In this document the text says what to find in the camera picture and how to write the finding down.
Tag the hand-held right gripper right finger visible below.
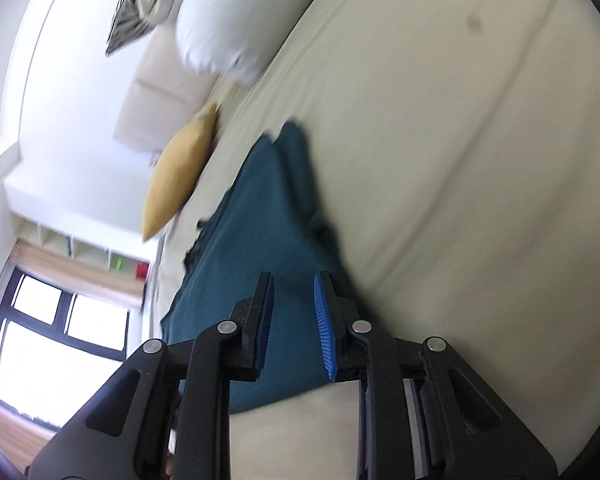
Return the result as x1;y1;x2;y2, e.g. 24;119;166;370
313;271;561;480

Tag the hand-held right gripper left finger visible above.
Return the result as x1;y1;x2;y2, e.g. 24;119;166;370
27;271;276;480

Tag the dark green knit sweater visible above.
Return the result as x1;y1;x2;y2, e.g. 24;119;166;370
160;120;371;416

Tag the yellow pillow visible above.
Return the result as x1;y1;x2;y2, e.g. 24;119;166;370
141;102;220;242

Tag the beige curtain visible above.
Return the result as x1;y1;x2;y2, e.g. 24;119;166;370
0;240;151;461

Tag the beige bed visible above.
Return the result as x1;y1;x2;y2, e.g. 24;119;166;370
140;0;600;480

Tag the black framed window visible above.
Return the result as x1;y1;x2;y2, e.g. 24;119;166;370
0;267;131;428

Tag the cream padded headboard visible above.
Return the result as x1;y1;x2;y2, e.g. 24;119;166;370
112;25;221;153

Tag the white folded duvet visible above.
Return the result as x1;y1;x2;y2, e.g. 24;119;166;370
140;0;341;86

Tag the zebra striped pillow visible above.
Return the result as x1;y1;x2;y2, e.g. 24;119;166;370
105;0;166;56

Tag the white wall shelf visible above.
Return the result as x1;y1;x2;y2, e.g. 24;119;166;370
12;210;153;281

